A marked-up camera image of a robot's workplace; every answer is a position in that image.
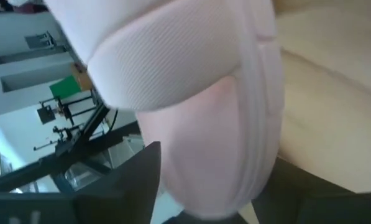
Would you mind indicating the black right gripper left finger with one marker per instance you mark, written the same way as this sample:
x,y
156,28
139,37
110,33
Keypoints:
x,y
126,193

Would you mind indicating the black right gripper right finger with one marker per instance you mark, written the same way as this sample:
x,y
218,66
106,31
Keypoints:
x,y
297,199

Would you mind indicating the pink rubber slide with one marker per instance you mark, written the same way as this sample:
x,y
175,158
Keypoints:
x,y
185,77

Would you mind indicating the green box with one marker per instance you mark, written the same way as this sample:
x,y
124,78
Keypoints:
x,y
65,87

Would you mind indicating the brown cardboard box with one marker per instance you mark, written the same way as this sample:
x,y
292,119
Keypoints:
x,y
82,77

